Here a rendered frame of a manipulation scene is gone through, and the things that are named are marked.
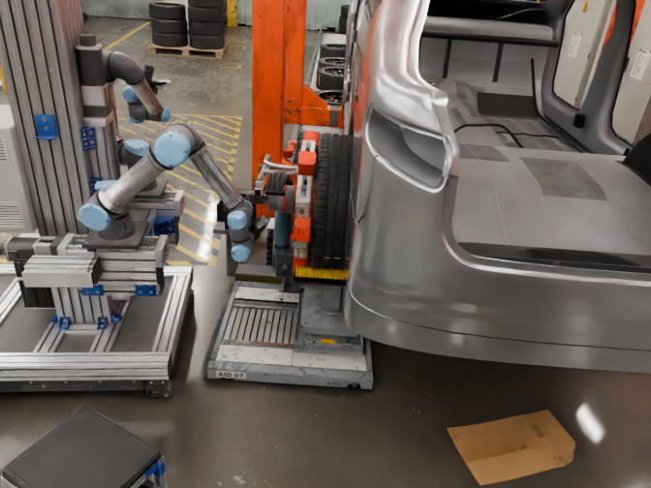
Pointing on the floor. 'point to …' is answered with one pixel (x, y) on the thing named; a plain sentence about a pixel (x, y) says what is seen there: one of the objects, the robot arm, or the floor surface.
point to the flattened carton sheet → (513, 446)
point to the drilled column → (231, 258)
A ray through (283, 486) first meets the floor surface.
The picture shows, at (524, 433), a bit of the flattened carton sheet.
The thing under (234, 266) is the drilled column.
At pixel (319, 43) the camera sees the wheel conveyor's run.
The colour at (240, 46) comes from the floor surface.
